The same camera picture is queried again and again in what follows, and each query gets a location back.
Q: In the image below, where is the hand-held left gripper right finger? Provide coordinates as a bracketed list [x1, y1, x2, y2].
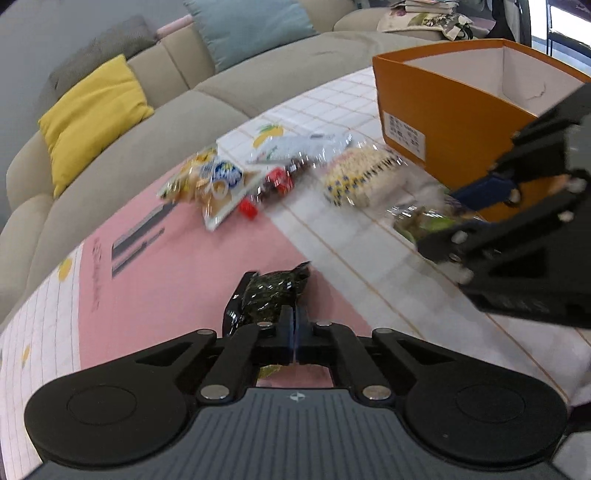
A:
[294, 305, 457, 402]

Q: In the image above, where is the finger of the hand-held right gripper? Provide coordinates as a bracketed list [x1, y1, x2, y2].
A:
[418, 180, 591, 329]
[452, 85, 591, 210]

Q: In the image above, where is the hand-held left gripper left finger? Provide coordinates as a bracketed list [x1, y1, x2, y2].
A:
[131, 305, 295, 402]

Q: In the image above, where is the dark seaweed packet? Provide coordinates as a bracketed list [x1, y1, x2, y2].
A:
[223, 261, 314, 342]

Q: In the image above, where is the green snack packet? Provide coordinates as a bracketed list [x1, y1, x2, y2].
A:
[392, 203, 472, 243]

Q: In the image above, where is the orange cardboard box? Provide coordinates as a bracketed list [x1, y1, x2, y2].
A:
[372, 39, 591, 222]

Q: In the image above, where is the yellow potato stick packet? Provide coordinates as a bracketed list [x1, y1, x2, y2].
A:
[158, 145, 266, 232]

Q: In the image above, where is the clear packet with white label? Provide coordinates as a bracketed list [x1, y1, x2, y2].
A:
[239, 130, 354, 219]

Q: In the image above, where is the clear bag of small snacks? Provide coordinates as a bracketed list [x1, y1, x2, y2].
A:
[322, 147, 407, 208]

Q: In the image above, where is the pink and white checked tablecloth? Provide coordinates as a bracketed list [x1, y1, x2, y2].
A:
[0, 65, 591, 480]

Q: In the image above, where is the black clothing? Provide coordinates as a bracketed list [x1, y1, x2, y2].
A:
[489, 0, 532, 44]

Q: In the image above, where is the stack of books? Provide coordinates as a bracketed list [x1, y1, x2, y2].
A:
[390, 0, 460, 14]

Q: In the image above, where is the beige fabric sofa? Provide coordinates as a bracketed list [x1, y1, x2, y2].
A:
[0, 0, 490, 324]

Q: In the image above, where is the light blue pillow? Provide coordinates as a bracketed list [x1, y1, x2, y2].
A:
[184, 0, 319, 73]

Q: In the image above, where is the yellow pillow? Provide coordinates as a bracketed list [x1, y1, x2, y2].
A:
[38, 54, 155, 199]

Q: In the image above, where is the pink bolster cushion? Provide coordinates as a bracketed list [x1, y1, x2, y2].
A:
[156, 15, 195, 41]

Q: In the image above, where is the grey textured pillow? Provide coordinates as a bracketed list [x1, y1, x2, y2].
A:
[34, 15, 160, 112]

